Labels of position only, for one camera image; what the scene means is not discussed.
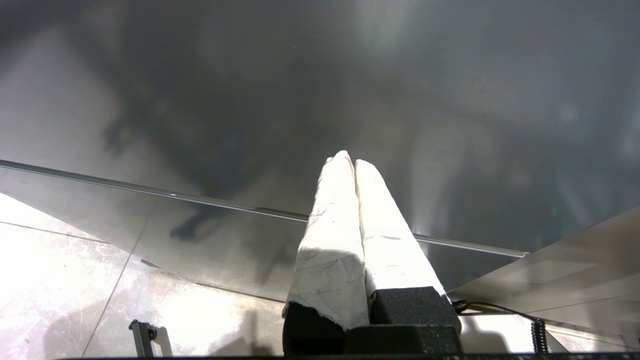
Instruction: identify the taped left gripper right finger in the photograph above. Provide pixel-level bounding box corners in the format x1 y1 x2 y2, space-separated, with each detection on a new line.
354 159 463 331

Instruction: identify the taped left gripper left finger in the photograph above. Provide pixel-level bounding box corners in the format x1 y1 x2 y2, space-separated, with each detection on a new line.
281 149 371 357

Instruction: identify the grey metal panel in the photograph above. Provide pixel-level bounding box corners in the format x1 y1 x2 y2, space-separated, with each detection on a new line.
447 204 640 351

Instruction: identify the stainless steel appliance door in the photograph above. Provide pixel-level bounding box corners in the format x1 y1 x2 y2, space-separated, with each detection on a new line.
0 0 640 253

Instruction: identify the thin black cable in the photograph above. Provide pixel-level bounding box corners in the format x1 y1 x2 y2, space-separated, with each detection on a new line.
452 299 538 323

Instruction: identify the small black bracket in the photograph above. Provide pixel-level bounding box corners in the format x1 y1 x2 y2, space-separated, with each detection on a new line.
128 320 160 357

